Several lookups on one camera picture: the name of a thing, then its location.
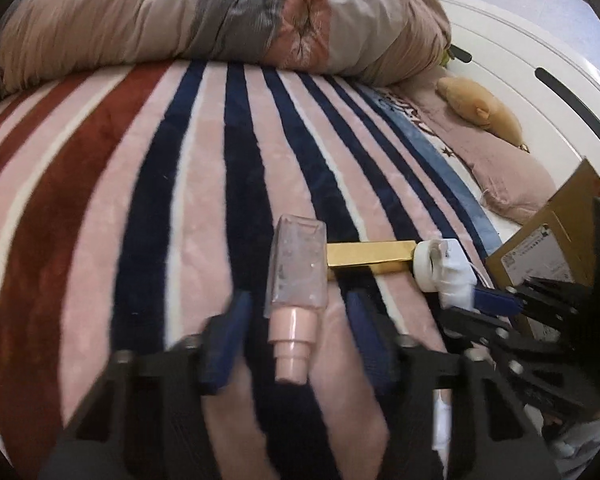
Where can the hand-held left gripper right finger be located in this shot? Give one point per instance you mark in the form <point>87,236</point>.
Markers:
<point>369,345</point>

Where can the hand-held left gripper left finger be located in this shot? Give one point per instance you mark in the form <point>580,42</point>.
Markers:
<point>226,340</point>

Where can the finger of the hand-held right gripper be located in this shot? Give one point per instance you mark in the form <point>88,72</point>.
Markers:
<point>485,327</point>
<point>499,301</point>

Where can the clear bottle with pink cap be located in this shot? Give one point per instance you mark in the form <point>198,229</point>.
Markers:
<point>297,280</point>

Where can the person's right forearm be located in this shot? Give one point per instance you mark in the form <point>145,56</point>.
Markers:
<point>577,440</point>

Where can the brown cardboard box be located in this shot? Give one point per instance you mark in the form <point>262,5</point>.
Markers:
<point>555,240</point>

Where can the small gold box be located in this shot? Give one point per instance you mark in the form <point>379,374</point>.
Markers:
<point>370,256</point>

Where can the pink pillow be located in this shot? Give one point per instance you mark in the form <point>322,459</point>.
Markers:
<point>500,170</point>

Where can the striped plush blanket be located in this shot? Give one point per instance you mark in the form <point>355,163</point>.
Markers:
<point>130,220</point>

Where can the yellow plush toy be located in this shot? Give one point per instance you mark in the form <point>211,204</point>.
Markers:
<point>485,110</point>

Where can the star patterned bed sheet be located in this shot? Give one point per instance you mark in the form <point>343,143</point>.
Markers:
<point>420,121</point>

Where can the white headboard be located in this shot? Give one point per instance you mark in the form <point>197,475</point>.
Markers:
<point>520,45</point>

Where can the rolled beige and grey quilt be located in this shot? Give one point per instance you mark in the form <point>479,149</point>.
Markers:
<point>180,10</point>

